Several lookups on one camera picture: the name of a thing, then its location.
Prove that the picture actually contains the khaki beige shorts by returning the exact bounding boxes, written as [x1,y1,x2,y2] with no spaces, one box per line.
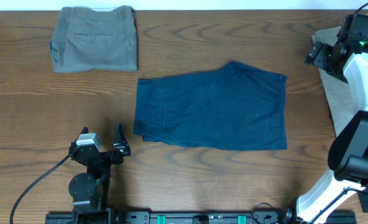
[311,26,354,136]

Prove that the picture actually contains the folded grey shorts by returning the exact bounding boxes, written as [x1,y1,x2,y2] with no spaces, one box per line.
[50,6,137,73]

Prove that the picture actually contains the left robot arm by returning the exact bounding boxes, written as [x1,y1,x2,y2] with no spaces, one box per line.
[68,123,131,223]

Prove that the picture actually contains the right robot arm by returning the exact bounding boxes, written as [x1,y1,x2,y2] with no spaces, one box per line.
[285,13,368,223]

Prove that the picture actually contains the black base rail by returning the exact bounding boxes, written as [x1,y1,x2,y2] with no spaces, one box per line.
[45,207,357,224]

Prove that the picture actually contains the navy blue shorts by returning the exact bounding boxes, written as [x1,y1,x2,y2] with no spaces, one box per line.
[133,62,287,151]

